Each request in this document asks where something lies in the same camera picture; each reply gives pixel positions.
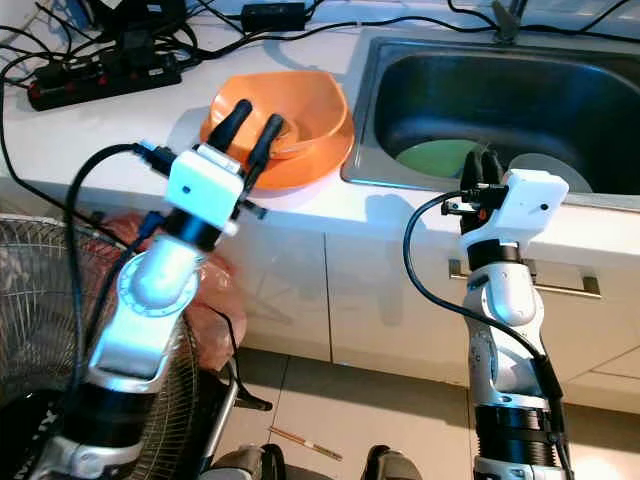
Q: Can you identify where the green plate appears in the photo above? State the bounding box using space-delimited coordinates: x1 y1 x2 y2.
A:
395 138 486 181

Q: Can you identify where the silver drawer handle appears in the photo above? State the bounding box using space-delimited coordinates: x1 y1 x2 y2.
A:
448 258 601 299

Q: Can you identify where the black power strip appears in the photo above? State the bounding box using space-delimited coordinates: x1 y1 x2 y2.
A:
27 52 183 111

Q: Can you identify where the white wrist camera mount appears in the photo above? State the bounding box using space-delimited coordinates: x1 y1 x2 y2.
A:
470 168 569 251
165 145 251 231

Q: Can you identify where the black robot right foot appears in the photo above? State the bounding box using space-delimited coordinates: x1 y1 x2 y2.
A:
365 445 431 480

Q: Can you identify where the red plastic bag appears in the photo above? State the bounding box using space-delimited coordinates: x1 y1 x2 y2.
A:
100 210 248 376

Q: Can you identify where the orange plastic bowl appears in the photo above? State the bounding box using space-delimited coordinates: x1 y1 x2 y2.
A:
198 68 351 161

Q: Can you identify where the white drawer front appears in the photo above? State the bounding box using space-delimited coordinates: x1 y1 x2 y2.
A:
328 240 640 411

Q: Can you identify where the stainless steel sink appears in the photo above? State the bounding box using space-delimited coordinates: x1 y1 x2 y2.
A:
340 35 640 211

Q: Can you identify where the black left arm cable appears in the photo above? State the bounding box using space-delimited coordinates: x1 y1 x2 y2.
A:
65 143 171 401

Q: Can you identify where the silver kitchen faucet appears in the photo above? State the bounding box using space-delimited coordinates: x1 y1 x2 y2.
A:
490 0 529 43

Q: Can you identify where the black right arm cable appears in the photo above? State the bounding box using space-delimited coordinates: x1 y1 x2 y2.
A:
403 192 576 471

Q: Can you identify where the white cabinet door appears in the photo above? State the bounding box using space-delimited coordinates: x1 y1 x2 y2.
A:
240 235 333 361

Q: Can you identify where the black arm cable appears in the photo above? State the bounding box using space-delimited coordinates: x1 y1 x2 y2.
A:
65 143 171 401
403 192 576 471

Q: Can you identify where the black electronic device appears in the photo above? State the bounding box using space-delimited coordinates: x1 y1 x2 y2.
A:
88 0 186 36

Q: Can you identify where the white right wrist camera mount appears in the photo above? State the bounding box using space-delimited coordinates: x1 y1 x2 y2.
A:
470 168 569 251

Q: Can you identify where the black robot foot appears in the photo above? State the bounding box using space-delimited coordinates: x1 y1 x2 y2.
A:
365 445 431 480
210 445 286 480

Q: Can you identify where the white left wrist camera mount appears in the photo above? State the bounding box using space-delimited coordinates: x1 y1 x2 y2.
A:
165 145 251 231

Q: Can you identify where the black power adapter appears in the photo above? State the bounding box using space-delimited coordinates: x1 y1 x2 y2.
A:
240 2 309 31

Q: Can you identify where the black robot left foot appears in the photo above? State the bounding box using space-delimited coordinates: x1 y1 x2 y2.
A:
210 445 286 480

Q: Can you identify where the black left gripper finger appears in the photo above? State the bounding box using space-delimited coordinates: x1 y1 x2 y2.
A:
212 98 254 151
248 113 286 179

